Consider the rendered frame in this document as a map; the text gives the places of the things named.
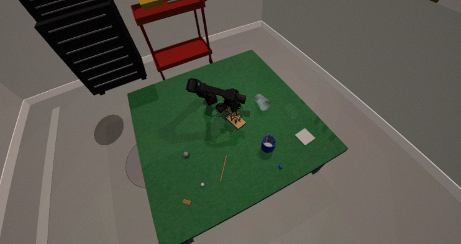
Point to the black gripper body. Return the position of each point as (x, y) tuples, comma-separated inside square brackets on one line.
[(221, 108)]

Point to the blue cup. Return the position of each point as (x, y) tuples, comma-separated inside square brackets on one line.
[(268, 143)]

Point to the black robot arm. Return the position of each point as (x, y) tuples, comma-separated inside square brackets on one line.
[(204, 90)]

